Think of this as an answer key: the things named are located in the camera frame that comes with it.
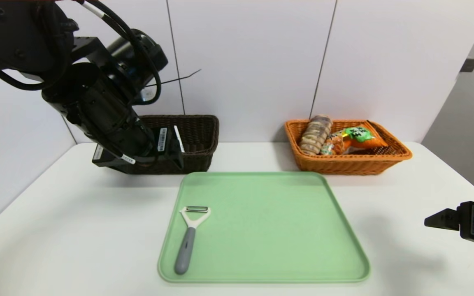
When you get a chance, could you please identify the dark brown wicker basket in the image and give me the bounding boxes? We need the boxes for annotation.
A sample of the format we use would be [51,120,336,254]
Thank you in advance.
[128,115,220,175]

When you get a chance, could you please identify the orange snack bag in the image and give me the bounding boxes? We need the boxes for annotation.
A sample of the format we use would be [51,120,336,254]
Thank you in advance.
[321,125,388,156]

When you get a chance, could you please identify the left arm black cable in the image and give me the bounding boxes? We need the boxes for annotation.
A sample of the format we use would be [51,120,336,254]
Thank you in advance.
[0,0,162,106]

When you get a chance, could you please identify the purple swirl bread roll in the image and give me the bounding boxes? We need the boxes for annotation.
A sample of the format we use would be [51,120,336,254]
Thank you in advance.
[299,115,333,156]

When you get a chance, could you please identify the white peeler grey handle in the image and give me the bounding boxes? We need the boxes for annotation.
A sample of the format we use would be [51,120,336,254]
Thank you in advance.
[174,206,211,275]

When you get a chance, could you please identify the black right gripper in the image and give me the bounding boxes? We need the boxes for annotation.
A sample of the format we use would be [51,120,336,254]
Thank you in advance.
[424,201,474,250]

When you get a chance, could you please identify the white pen black tip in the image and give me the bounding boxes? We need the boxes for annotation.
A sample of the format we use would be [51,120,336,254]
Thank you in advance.
[174,125,185,153]

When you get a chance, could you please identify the light green plastic tray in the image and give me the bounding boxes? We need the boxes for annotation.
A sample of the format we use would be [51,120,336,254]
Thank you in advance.
[158,171,370,284]

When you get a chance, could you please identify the orange wicker basket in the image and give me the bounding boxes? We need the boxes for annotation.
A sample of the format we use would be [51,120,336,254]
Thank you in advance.
[284,119,413,176]

